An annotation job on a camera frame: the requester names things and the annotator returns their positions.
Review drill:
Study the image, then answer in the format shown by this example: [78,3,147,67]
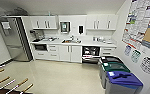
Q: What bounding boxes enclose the grey bin with black lid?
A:
[98,55,124,81]

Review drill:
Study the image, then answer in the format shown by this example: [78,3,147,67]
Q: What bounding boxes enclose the chrome faucet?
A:
[70,34,75,41]

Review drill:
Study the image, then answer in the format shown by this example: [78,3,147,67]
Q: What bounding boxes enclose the steel paper towel dispenser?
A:
[59,21,72,34]

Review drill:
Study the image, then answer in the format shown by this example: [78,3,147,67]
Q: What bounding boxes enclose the stainless steel refrigerator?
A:
[0,16,34,63]

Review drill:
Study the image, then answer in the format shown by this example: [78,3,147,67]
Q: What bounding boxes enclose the grey bin with blue lid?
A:
[105,70,144,94]

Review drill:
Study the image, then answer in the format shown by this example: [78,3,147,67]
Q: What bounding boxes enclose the black built-in microwave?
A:
[33,43,49,53]

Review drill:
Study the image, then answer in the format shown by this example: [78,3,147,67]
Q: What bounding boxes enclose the white drawer cabinet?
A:
[100,45,117,58]

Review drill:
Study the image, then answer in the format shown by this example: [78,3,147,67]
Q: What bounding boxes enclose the round wall sticker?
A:
[130,49,142,64]
[124,45,132,57]
[139,55,150,75]

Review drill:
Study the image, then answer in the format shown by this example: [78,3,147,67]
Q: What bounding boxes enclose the paper posters on wall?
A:
[121,0,150,51]

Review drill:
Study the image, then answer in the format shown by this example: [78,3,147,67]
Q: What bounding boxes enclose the white base cabinet with doors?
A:
[32,42,83,64]

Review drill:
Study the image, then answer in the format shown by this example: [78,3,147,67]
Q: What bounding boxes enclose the stainless steel dishwasher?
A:
[81,45,102,65]

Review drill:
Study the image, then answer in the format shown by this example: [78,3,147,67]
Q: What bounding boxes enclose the dark wire basket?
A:
[12,8,29,17]

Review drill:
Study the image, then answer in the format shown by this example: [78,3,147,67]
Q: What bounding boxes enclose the blue dish soap bottle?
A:
[92,35,97,42]

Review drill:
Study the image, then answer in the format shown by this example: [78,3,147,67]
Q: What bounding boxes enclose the grey bin with green lid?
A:
[100,61,132,89]

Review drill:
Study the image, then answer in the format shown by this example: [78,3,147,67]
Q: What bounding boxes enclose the white three-door wall cabinet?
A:
[85,13,119,32]

